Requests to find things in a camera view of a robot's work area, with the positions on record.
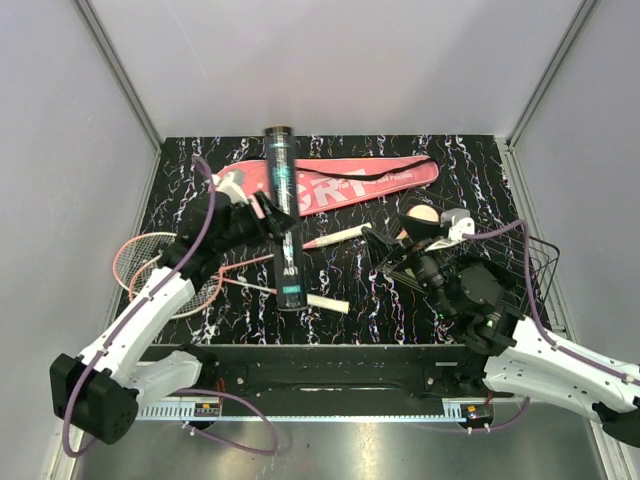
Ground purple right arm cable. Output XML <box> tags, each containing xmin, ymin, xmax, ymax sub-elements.
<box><xmin>462</xmin><ymin>218</ymin><xmax>640</xmax><ymax>434</ymax></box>

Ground black wire rack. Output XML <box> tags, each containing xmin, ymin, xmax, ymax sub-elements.
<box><xmin>374</xmin><ymin>187</ymin><xmax>561</xmax><ymax>321</ymax></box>

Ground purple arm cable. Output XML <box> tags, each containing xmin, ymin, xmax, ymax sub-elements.
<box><xmin>462</xmin><ymin>218</ymin><xmax>640</xmax><ymax>434</ymax></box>
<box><xmin>61</xmin><ymin>155</ymin><xmax>278</xmax><ymax>459</ymax></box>

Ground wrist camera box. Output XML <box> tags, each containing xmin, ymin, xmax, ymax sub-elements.
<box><xmin>212</xmin><ymin>169</ymin><xmax>248</xmax><ymax>203</ymax></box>
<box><xmin>440</xmin><ymin>208</ymin><xmax>475</xmax><ymax>241</ymax></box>

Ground black shuttlecock tube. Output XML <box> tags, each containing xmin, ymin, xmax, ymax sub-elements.
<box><xmin>264</xmin><ymin>126</ymin><xmax>308</xmax><ymax>311</ymax></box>

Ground pink mug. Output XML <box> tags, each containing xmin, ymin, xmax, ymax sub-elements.
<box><xmin>405</xmin><ymin>205</ymin><xmax>440</xmax><ymax>224</ymax></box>

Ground pink racket white grip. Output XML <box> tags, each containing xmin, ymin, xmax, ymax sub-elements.
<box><xmin>112</xmin><ymin>223</ymin><xmax>374</xmax><ymax>306</ymax></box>

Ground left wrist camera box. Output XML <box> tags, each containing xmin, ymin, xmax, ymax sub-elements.
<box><xmin>212</xmin><ymin>169</ymin><xmax>248</xmax><ymax>203</ymax></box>

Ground black base frame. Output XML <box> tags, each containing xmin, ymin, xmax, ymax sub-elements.
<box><xmin>109</xmin><ymin>342</ymin><xmax>501</xmax><ymax>401</ymax></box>

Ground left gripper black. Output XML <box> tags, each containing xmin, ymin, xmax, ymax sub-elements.
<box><xmin>215</xmin><ymin>190</ymin><xmax>298</xmax><ymax>254</ymax></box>

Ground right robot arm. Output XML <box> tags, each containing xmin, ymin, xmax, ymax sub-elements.
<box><xmin>362</xmin><ymin>209</ymin><xmax>639</xmax><ymax>447</ymax></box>

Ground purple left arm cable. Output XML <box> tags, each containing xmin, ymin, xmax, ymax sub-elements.
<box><xmin>61</xmin><ymin>155</ymin><xmax>278</xmax><ymax>459</ymax></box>

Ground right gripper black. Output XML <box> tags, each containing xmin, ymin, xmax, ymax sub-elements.
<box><xmin>359</xmin><ymin>214</ymin><xmax>455</xmax><ymax>320</ymax></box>

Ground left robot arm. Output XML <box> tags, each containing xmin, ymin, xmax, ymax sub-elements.
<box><xmin>49</xmin><ymin>192</ymin><xmax>296</xmax><ymax>445</ymax></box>

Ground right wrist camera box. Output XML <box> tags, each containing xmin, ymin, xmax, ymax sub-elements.
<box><xmin>440</xmin><ymin>208</ymin><xmax>475</xmax><ymax>241</ymax></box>

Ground pink racket bag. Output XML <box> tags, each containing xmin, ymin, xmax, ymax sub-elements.
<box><xmin>212</xmin><ymin>155</ymin><xmax>439</xmax><ymax>217</ymax></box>

